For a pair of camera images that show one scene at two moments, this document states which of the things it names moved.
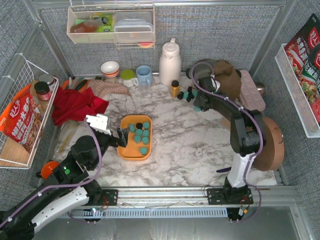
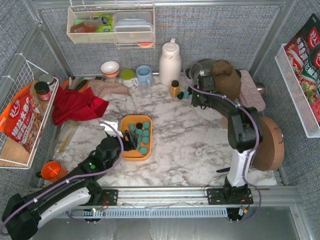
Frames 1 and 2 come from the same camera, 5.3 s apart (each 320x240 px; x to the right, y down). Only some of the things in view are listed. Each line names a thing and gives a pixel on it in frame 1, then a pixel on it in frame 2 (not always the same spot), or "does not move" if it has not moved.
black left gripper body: [121, 138] → [128, 141]
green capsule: [146, 133] does not move
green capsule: [132, 127] does not move
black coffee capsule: [139, 125] does not move
